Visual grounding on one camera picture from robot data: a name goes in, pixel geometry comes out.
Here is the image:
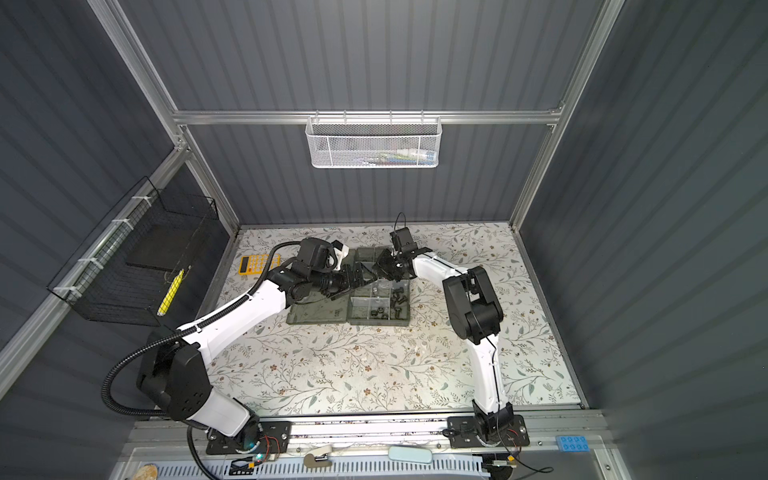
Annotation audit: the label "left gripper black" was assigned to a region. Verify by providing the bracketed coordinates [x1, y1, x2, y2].
[310, 261, 377, 299]

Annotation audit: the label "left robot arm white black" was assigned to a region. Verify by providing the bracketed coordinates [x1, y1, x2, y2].
[137, 237, 356, 437]

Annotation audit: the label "black hex nuts in organizer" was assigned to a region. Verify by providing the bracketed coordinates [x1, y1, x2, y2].
[369, 307, 389, 321]

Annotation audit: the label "beige tape dispenser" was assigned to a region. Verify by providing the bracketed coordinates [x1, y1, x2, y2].
[303, 445, 333, 469]

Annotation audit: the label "black wire mesh basket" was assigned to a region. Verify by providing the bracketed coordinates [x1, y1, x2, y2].
[48, 179, 219, 326]

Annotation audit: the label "yellow marker pen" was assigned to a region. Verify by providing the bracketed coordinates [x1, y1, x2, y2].
[156, 269, 185, 317]

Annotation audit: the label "white wire mesh basket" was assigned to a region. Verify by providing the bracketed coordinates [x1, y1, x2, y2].
[305, 118, 443, 169]

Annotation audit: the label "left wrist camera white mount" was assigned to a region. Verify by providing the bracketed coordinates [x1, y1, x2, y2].
[331, 240, 349, 271]

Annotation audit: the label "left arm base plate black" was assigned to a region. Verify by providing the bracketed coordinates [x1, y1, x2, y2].
[205, 421, 293, 456]

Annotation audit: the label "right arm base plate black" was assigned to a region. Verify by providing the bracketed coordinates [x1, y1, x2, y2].
[441, 414, 530, 449]

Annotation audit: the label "black bolt in organizer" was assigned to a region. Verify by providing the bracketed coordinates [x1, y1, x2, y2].
[390, 287, 409, 320]

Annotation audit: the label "black corrugated cable hose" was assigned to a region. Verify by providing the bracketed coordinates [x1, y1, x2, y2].
[100, 240, 307, 480]

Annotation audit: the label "yellow calculator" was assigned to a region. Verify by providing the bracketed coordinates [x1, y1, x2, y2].
[238, 254, 282, 276]

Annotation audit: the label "blue lego brick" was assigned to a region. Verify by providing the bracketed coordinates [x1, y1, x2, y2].
[556, 435, 590, 453]

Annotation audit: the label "clear green compartment organizer box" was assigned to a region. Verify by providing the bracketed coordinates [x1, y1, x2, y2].
[287, 246, 411, 327]

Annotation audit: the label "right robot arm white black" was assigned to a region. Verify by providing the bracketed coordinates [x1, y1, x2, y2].
[376, 227, 514, 437]

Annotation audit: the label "floral patterned table mat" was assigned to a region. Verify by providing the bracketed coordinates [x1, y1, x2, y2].
[208, 223, 580, 416]

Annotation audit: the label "light blue oval object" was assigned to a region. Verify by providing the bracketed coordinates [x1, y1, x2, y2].
[388, 445, 433, 465]

